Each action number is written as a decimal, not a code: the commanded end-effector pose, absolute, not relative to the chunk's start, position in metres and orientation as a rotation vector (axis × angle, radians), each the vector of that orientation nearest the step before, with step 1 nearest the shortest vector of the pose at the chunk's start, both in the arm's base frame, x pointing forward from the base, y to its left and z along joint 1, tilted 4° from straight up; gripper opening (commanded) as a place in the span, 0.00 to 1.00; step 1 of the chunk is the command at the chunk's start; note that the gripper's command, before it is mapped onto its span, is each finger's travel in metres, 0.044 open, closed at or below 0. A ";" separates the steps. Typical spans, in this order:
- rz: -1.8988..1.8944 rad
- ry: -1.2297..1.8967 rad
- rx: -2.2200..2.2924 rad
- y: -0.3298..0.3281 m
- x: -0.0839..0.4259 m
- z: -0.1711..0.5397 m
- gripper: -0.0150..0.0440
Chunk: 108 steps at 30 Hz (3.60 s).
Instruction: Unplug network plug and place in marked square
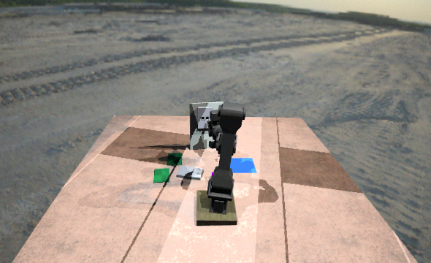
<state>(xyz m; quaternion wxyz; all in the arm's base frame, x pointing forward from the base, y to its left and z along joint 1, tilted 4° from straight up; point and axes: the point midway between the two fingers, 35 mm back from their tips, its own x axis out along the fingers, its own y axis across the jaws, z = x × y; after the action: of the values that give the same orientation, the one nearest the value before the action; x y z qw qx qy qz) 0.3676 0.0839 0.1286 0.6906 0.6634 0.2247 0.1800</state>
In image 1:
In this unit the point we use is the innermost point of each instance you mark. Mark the green square pad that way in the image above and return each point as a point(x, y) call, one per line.
point(161, 175)

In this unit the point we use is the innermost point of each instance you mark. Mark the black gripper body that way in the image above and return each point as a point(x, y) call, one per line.
point(216, 128)

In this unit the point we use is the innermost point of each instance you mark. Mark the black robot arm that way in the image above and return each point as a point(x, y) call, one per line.
point(221, 184)

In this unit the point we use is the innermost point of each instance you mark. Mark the blue square mat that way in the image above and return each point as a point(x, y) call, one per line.
point(242, 165)

